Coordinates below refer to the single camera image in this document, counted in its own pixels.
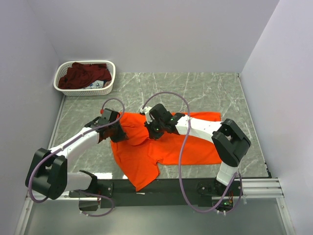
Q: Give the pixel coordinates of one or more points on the orange polo shirt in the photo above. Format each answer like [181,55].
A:
[138,157]

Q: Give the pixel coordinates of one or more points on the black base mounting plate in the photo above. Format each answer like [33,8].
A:
[161,192]

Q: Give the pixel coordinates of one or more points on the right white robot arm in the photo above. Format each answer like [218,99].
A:
[229,140]

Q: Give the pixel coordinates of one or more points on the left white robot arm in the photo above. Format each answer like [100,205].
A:
[48,177]

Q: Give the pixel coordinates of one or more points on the dark red shirt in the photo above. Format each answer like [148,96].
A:
[79,76]

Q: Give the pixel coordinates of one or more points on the white plastic laundry basket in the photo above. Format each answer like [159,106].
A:
[62,69]

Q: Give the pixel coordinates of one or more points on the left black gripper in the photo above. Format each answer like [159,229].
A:
[122,135]

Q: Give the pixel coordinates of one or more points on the aluminium rail frame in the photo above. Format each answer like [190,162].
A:
[262,211]

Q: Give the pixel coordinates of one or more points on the white printed shirt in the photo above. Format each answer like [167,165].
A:
[98,84]

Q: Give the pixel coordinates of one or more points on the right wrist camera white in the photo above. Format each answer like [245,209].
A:
[145,110]

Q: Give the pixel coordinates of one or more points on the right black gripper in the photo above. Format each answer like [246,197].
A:
[153,135]

